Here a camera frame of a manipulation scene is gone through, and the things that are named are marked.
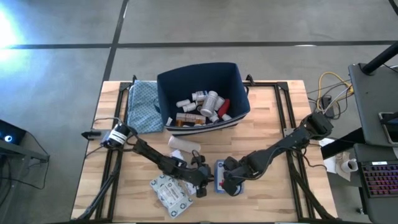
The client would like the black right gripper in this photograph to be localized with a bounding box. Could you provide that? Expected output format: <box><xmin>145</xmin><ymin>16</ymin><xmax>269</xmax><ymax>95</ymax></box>
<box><xmin>221</xmin><ymin>155</ymin><xmax>249</xmax><ymax>197</ymax></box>

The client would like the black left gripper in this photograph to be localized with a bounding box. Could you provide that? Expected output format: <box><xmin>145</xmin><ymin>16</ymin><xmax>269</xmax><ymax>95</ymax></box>
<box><xmin>186</xmin><ymin>163</ymin><xmax>215</xmax><ymax>199</ymax></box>

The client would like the blue first aid kit case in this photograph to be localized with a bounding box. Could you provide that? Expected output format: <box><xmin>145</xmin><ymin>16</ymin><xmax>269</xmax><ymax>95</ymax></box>
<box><xmin>213</xmin><ymin>159</ymin><xmax>246</xmax><ymax>195</ymax></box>

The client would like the white patterned pouch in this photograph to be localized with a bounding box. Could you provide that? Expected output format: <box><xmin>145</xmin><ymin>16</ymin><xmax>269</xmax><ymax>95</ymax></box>
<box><xmin>149</xmin><ymin>174</ymin><xmax>194</xmax><ymax>218</ymax></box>

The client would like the long white AUVON box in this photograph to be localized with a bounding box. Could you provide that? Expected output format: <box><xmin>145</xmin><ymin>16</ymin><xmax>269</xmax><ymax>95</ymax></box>
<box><xmin>169</xmin><ymin>148</ymin><xmax>198</xmax><ymax>196</ymax></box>

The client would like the red plastic tube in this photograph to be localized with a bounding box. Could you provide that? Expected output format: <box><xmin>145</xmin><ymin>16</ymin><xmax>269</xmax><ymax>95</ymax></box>
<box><xmin>217</xmin><ymin>98</ymin><xmax>232</xmax><ymax>119</ymax></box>

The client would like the large white pill bottle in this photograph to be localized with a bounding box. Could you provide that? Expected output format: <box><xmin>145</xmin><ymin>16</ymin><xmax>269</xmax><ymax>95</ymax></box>
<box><xmin>200</xmin><ymin>90</ymin><xmax>220</xmax><ymax>118</ymax></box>

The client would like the white melatonin bottle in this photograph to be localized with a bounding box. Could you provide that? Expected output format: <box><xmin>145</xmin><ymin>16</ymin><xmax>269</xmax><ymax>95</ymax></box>
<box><xmin>191</xmin><ymin>90</ymin><xmax>208</xmax><ymax>102</ymax></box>

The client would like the navy white striped fabric basket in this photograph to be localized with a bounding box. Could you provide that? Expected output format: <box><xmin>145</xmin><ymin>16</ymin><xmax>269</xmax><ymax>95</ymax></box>
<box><xmin>156</xmin><ymin>62</ymin><xmax>251</xmax><ymax>137</ymax></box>

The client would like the blue patterned cloth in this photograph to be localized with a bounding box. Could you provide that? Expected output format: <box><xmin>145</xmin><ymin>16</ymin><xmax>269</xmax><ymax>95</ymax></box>
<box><xmin>126</xmin><ymin>80</ymin><xmax>165</xmax><ymax>134</ymax></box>

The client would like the white mug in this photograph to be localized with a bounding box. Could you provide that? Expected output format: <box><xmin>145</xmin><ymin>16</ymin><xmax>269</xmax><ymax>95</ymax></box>
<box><xmin>341</xmin><ymin>158</ymin><xmax>359</xmax><ymax>174</ymax></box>

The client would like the backlit black keyboard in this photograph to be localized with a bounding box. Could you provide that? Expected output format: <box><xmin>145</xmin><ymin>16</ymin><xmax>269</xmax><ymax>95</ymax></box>
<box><xmin>360</xmin><ymin>161</ymin><xmax>398</xmax><ymax>198</ymax></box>

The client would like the dark grey desk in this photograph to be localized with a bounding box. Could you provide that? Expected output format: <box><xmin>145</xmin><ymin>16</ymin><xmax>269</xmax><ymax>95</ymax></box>
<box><xmin>353</xmin><ymin>143</ymin><xmax>398</xmax><ymax>224</ymax></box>

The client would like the black tablet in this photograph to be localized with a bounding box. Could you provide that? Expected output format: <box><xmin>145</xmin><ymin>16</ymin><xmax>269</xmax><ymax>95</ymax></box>
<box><xmin>378</xmin><ymin>111</ymin><xmax>398</xmax><ymax>146</ymax></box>

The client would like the grey metal shelf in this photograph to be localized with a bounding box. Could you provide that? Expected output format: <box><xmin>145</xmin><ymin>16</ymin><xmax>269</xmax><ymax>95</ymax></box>
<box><xmin>0</xmin><ymin>139</ymin><xmax>50</xmax><ymax>163</ymax></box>

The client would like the black pole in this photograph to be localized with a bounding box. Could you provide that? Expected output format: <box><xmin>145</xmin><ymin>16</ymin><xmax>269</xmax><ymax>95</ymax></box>
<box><xmin>362</xmin><ymin>42</ymin><xmax>398</xmax><ymax>75</ymax></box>

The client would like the black device blue light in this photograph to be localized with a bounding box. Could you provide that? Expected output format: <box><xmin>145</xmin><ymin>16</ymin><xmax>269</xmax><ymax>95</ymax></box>
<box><xmin>0</xmin><ymin>119</ymin><xmax>27</xmax><ymax>147</ymax></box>

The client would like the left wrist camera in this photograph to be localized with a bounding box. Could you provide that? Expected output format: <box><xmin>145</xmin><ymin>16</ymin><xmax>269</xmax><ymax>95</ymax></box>
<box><xmin>190</xmin><ymin>150</ymin><xmax>206</xmax><ymax>166</ymax></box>

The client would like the white cable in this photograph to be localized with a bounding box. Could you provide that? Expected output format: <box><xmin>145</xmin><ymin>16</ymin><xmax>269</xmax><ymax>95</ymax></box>
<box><xmin>307</xmin><ymin>86</ymin><xmax>354</xmax><ymax>119</ymax></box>

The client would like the yellow cable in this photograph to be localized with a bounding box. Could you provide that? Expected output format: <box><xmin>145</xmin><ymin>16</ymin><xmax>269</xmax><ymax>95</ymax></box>
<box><xmin>316</xmin><ymin>71</ymin><xmax>354</xmax><ymax>113</ymax></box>

